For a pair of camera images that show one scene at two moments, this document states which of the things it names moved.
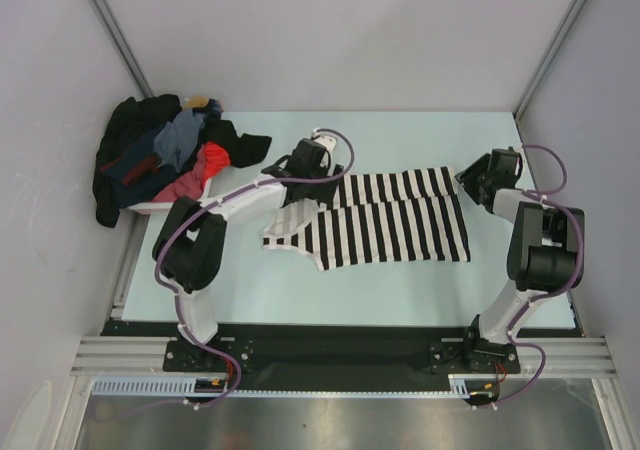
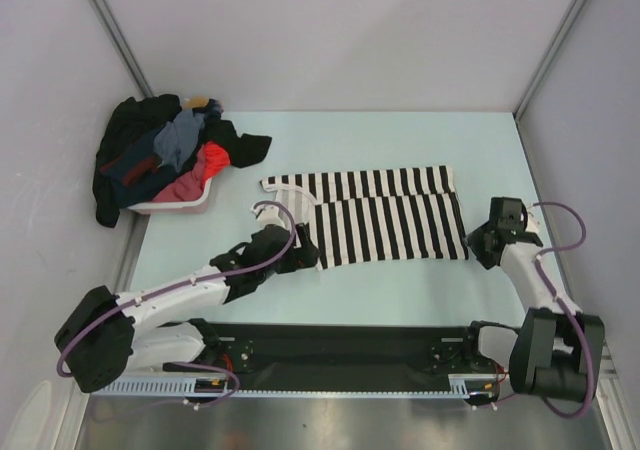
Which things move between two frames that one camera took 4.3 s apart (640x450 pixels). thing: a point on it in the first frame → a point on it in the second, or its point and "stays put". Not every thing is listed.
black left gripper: (322, 192) → (300, 256)
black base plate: (336, 350) stays put
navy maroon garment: (137, 172) stays put
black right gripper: (468, 175) → (485, 259)
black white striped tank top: (376, 218) stays put
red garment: (216, 159) stays put
